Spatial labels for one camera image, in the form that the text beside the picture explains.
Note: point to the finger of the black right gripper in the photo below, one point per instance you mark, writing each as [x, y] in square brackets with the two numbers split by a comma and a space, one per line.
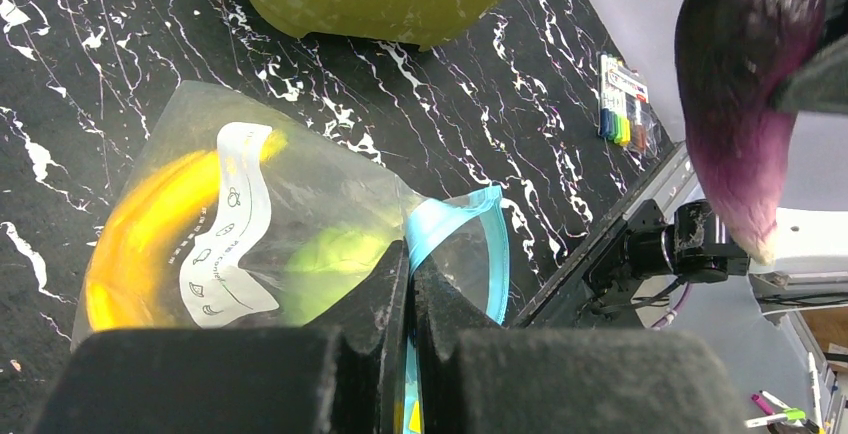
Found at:
[819, 86]

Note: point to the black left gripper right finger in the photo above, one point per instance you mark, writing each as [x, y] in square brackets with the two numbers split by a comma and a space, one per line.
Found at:
[479, 377]

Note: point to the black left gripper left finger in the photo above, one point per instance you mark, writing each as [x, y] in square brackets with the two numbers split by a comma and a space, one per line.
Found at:
[340, 373]

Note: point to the purple eggplant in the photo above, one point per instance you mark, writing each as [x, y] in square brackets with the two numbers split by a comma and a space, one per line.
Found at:
[730, 56]

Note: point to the clear zip bag blue zipper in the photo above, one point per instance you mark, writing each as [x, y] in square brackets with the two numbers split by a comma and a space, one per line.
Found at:
[317, 184]

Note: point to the yellow banana bunch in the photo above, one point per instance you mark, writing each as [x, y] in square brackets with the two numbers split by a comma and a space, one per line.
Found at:
[172, 253]

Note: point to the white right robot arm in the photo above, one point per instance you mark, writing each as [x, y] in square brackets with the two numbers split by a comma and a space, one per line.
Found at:
[647, 256]

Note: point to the clear marker pack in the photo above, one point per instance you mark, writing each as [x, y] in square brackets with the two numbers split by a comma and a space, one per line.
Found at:
[626, 118]

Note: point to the loose markers on desk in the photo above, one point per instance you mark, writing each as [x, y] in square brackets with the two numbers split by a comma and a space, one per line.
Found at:
[819, 404]

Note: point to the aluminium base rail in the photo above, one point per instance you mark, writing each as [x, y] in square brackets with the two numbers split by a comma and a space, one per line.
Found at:
[592, 273]

